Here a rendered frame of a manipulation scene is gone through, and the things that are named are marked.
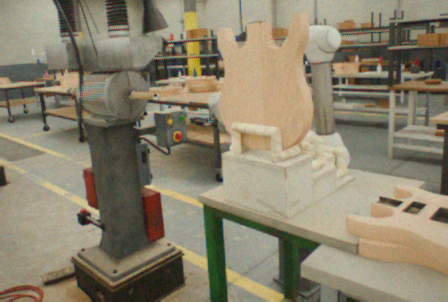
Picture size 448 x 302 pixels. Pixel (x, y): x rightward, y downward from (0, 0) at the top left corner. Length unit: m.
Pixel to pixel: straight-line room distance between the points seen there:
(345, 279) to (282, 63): 0.60
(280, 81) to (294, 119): 0.12
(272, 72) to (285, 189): 0.35
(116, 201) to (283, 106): 1.37
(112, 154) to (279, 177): 1.24
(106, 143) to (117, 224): 0.48
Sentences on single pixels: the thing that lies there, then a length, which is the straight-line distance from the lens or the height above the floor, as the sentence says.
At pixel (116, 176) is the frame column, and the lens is 2.24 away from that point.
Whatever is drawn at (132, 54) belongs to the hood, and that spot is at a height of 1.45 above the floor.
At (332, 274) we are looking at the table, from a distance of 1.03.
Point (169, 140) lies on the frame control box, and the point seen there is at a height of 0.96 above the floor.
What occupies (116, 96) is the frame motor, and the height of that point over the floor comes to 1.25.
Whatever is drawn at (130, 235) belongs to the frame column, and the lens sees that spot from 2.40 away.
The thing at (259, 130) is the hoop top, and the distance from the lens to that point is 1.19.
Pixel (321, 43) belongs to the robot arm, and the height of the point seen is 1.45.
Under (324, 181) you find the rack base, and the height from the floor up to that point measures 0.99.
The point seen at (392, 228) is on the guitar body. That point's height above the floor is 0.98.
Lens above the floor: 1.45
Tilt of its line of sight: 12 degrees down
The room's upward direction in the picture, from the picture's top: 4 degrees counter-clockwise
